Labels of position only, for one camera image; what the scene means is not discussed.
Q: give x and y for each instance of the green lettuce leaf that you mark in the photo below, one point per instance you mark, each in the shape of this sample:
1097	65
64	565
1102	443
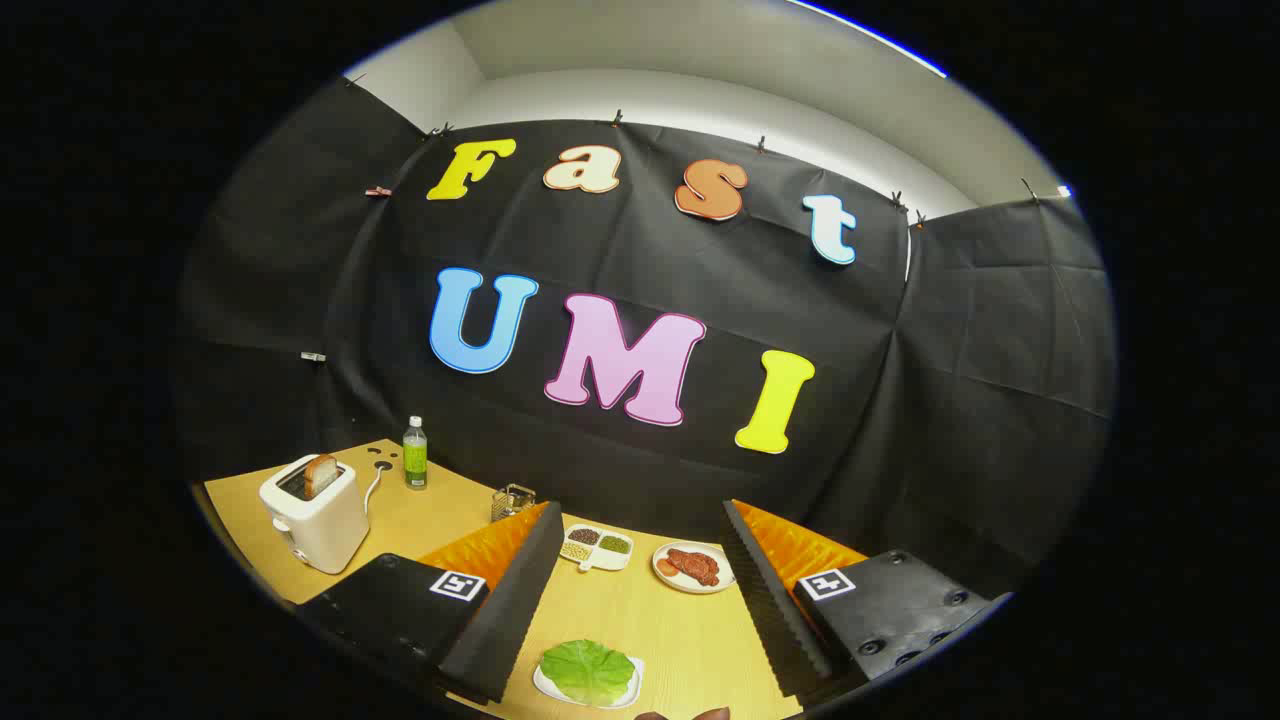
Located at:
588	672

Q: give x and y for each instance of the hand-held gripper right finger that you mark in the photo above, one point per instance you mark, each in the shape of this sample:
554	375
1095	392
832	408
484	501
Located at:
770	610

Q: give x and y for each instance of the pale soybeans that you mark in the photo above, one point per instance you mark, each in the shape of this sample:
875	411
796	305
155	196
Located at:
575	551

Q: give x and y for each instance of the brown cooked meat piece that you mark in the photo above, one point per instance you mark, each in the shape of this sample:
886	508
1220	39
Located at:
695	565

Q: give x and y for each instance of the dark red beans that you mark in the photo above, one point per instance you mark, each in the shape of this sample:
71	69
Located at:
584	536

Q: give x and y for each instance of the green mung beans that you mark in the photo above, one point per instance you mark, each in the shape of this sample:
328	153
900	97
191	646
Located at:
614	544

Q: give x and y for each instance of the white toaster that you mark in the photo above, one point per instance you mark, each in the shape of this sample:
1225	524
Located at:
325	528

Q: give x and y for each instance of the green label drink bottle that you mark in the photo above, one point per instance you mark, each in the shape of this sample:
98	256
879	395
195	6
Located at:
415	460

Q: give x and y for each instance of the toast bread slice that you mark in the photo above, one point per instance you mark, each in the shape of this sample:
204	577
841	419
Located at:
320	475

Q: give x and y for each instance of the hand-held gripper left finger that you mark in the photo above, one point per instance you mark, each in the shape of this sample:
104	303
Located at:
505	610

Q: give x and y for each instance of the white divided dish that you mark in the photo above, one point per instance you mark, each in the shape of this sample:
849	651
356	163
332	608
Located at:
598	558

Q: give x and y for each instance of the white rectangular plate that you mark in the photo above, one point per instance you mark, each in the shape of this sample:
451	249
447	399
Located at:
637	680

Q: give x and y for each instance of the round white meat plate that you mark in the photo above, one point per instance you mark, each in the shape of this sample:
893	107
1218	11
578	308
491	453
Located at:
700	588

